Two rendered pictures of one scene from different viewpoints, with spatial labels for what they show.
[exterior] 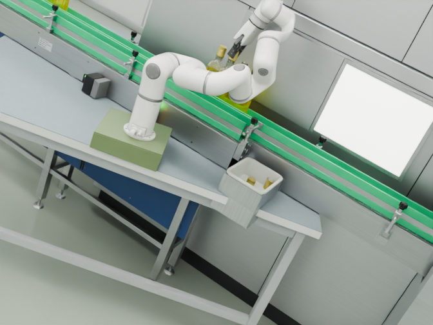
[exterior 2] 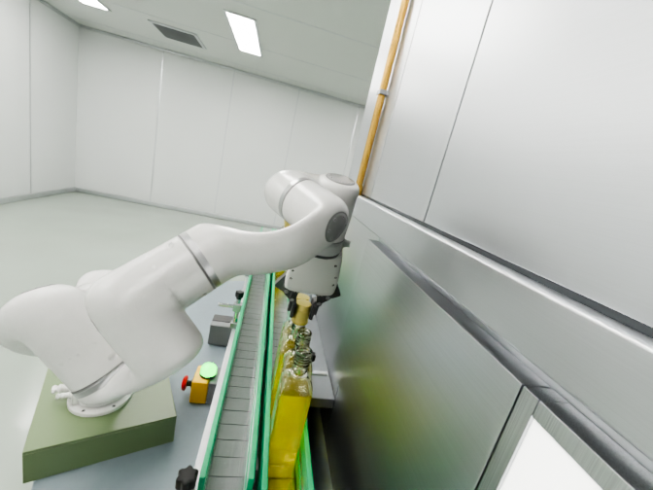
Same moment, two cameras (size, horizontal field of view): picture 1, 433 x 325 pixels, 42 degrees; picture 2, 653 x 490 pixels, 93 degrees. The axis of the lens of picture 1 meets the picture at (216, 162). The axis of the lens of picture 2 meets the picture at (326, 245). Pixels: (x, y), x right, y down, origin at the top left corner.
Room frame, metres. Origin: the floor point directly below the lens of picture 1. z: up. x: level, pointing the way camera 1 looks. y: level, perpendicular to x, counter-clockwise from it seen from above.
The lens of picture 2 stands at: (2.01, -0.41, 1.45)
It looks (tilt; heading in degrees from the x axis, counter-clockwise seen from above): 14 degrees down; 60
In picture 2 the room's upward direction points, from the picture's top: 13 degrees clockwise
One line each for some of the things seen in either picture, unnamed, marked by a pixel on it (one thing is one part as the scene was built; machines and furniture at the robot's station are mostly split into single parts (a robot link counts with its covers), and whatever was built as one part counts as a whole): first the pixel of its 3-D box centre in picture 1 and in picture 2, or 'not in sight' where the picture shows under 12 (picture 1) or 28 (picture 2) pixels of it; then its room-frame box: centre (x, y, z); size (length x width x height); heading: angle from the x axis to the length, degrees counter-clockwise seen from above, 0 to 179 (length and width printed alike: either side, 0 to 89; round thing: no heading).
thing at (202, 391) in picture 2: not in sight; (205, 385); (2.17, 0.35, 0.79); 0.07 x 0.07 x 0.07; 72
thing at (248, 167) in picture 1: (251, 182); not in sight; (1.97, -0.16, 0.80); 0.22 x 0.17 x 0.09; 162
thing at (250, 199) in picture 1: (253, 182); not in sight; (2.00, -0.17, 0.79); 0.27 x 0.17 x 0.08; 162
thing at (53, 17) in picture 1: (48, 19); not in sight; (2.39, 0.94, 0.94); 0.07 x 0.04 x 0.13; 162
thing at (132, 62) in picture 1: (128, 65); (229, 308); (2.24, 0.51, 0.94); 0.07 x 0.04 x 0.13; 162
